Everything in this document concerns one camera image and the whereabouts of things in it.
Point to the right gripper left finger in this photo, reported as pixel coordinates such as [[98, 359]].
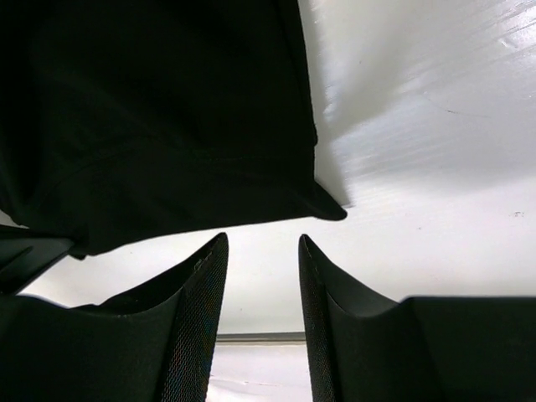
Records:
[[154, 342]]

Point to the black skirt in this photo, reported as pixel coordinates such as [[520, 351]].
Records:
[[122, 121]]

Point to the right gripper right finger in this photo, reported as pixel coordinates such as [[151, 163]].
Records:
[[362, 346]]

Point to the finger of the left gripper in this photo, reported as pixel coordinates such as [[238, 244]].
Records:
[[26, 255]]

